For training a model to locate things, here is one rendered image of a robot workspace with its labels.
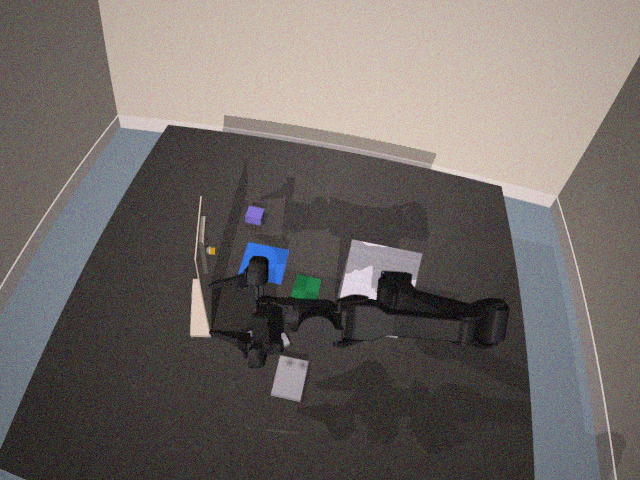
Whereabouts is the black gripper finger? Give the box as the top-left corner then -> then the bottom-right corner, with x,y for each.
208,266 -> 248,289
209,330 -> 251,358

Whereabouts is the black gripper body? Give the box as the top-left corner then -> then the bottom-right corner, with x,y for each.
246,256 -> 300,368

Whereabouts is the blue square mat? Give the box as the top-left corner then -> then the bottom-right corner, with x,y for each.
239,242 -> 289,285

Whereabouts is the small purple cube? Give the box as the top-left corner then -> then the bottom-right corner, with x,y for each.
245,206 -> 265,225

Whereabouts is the green square mat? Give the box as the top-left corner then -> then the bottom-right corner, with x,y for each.
290,274 -> 322,299

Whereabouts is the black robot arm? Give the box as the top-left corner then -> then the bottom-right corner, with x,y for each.
249,271 -> 510,354

